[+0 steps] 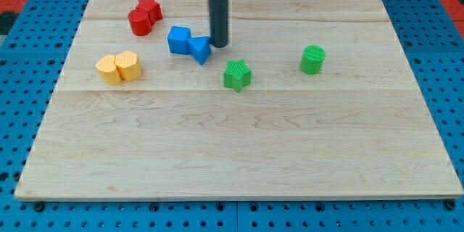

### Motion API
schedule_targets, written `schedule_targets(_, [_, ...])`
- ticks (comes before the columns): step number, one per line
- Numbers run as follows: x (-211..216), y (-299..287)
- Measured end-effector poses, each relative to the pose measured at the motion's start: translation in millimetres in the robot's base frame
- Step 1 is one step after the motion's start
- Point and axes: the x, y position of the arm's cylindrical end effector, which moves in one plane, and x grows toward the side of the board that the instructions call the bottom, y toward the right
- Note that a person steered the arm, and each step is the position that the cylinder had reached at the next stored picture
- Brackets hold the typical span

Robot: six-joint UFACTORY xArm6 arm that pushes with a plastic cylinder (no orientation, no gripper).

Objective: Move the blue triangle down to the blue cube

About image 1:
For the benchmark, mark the yellow heart block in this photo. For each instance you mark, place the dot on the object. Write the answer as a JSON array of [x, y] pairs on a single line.
[[108, 70]]

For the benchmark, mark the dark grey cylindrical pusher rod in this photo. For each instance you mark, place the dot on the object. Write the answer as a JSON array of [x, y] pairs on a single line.
[[218, 11]]

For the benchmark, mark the blue cube block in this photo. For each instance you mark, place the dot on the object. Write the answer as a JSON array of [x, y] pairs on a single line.
[[177, 40]]

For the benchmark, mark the blue triangle block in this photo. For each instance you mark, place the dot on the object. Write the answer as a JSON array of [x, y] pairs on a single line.
[[199, 48]]

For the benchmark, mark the yellow hexagon block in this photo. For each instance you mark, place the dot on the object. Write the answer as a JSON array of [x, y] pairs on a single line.
[[128, 65]]

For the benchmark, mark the wooden board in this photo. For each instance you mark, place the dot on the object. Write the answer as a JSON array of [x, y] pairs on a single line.
[[359, 129]]

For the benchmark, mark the green cylinder block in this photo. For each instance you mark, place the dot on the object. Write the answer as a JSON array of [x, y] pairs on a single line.
[[312, 60]]

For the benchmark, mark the red cylinder block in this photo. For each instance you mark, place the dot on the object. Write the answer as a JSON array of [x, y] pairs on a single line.
[[139, 22]]

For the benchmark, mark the red star block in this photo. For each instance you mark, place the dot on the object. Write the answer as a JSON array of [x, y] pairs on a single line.
[[153, 8]]

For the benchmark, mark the green star block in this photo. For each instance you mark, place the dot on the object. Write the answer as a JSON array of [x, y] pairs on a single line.
[[237, 75]]

